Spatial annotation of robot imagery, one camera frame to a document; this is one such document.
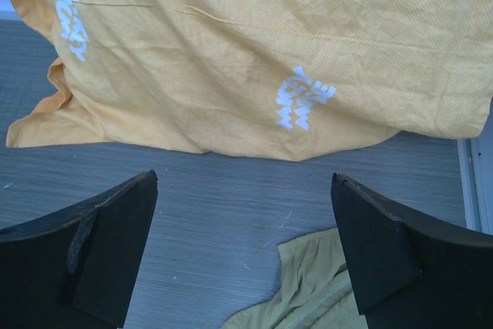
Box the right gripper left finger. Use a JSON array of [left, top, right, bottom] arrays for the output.
[[1, 170, 158, 328]]

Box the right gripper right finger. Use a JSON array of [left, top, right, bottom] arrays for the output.
[[330, 173, 492, 328]]

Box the olive green cloth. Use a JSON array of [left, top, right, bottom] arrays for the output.
[[223, 228, 367, 329]]

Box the orange pillowcase cloth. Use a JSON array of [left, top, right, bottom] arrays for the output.
[[6, 0, 492, 161]]

